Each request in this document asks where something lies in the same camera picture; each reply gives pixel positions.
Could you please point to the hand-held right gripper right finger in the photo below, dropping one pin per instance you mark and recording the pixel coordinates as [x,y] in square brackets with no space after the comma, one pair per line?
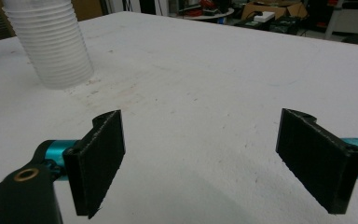
[317,161]

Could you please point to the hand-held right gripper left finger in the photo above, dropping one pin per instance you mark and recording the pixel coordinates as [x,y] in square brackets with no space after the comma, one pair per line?
[98,161]

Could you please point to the stack of white plastic cups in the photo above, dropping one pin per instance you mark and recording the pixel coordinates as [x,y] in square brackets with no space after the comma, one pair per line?
[56,46]

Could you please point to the white metal stand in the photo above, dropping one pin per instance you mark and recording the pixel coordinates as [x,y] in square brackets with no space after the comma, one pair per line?
[334,18]

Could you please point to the brown wooden panel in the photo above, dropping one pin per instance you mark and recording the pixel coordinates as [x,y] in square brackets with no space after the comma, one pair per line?
[87,9]

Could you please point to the small white box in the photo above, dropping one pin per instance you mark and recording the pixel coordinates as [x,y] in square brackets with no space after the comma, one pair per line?
[264,16]

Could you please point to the brown cardboard box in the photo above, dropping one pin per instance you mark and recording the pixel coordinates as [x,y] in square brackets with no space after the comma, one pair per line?
[279,9]

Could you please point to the red tool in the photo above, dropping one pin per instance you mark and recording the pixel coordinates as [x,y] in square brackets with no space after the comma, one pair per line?
[194,12]

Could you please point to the round white table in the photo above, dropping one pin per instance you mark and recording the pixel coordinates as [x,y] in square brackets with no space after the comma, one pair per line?
[209,15]

